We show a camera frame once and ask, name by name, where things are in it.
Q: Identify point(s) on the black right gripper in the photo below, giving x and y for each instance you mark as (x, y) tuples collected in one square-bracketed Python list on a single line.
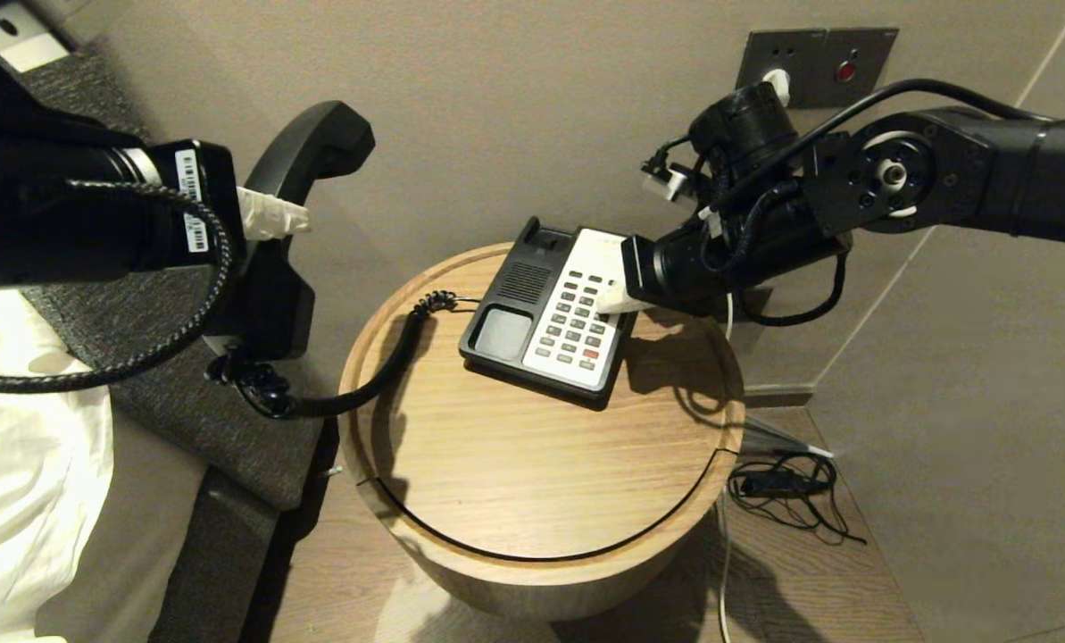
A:
[(675, 268)]

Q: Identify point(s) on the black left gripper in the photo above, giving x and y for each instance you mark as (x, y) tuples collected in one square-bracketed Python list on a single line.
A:
[(224, 205)]

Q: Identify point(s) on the black telephone handset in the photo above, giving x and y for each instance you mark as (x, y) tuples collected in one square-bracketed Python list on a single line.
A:
[(269, 304)]

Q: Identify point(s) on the black and white telephone base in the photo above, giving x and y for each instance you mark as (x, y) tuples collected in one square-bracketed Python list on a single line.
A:
[(523, 281)]

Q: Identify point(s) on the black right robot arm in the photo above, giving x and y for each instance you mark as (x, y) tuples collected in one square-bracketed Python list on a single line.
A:
[(987, 170)]

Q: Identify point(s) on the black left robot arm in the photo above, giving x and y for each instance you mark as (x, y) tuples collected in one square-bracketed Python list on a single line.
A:
[(41, 214)]

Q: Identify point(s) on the brown skirting board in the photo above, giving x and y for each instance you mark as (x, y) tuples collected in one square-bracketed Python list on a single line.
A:
[(777, 396)]

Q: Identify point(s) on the round wooden side table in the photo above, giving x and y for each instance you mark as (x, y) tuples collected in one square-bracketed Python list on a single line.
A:
[(541, 482)]

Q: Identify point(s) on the grey tapered object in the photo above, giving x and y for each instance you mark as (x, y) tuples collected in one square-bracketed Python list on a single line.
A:
[(764, 438)]

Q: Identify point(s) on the grey upholstered headboard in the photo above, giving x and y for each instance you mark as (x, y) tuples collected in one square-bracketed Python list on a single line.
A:
[(228, 429)]

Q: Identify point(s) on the black power adapter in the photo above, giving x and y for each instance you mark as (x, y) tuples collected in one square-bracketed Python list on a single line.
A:
[(782, 484)]

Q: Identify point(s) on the white power plug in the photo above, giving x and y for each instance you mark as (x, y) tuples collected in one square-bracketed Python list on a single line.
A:
[(777, 80)]

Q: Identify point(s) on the dark grey socket plate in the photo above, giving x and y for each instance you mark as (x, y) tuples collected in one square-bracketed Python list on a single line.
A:
[(751, 54)]

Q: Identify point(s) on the dark plate with red button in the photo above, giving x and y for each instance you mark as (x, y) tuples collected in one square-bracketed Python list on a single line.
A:
[(867, 58)]

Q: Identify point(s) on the beige bed sheet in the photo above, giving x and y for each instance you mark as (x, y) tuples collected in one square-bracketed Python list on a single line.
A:
[(130, 536)]

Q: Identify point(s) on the dark grey fabric bed base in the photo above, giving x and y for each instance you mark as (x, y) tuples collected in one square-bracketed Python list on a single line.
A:
[(220, 563)]

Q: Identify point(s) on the white bedding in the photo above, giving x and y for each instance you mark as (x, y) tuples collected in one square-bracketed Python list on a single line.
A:
[(23, 500)]

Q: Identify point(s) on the small white wrist camera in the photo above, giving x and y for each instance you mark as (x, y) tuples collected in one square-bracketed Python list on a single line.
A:
[(670, 183)]

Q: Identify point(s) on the black wall outlet plate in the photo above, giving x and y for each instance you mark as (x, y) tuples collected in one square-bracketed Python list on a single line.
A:
[(760, 304)]

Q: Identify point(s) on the small metal bracket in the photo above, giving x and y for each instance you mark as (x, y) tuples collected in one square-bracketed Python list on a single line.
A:
[(332, 472)]

